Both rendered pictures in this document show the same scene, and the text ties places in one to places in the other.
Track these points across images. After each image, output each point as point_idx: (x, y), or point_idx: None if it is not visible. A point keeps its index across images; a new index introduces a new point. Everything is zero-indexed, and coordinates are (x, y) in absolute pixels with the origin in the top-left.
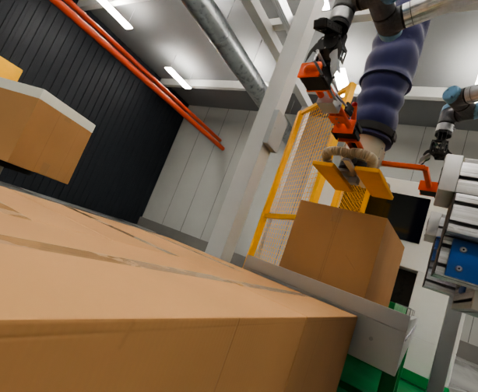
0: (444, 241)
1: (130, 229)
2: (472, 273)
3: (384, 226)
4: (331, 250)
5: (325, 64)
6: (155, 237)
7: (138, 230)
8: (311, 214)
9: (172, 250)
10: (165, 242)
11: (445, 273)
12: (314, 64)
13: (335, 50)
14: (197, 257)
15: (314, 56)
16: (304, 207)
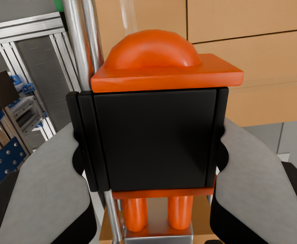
0: None
1: None
2: None
3: (101, 229)
4: None
5: (82, 91)
6: (282, 52)
7: None
8: (193, 218)
9: (216, 12)
10: (263, 51)
11: None
12: (127, 37)
13: (15, 236)
14: (207, 43)
15: (245, 196)
16: (207, 224)
